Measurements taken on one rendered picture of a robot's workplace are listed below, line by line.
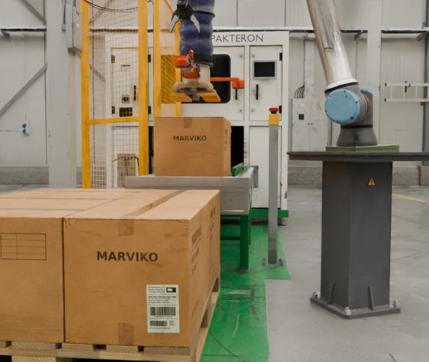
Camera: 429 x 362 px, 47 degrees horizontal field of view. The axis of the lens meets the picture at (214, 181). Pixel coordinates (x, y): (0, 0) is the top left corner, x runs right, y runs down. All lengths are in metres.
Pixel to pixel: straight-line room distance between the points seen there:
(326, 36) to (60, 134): 2.13
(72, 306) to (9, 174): 10.75
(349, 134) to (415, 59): 10.33
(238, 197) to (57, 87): 1.65
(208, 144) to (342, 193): 0.86
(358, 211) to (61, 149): 2.21
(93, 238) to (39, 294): 0.25
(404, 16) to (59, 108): 10.12
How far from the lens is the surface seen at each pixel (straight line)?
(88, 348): 1.69
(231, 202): 2.77
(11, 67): 12.61
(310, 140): 11.55
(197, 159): 2.85
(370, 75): 5.76
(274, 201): 3.33
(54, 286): 1.67
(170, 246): 1.54
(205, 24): 3.20
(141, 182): 2.83
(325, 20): 2.33
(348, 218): 2.35
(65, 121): 3.73
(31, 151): 12.31
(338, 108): 2.24
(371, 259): 2.45
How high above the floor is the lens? 0.74
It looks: 3 degrees down
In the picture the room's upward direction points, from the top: straight up
